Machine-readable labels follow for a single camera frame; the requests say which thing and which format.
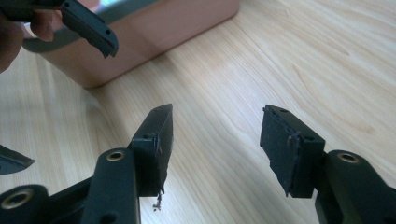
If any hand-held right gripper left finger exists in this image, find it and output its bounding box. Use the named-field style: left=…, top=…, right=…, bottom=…
left=128, top=103, right=174, bottom=198

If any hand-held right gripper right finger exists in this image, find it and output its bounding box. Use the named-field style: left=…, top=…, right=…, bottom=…
left=259, top=104, right=327, bottom=200

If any pink basin with grey rim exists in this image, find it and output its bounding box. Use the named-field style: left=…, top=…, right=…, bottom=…
left=21, top=0, right=241, bottom=91

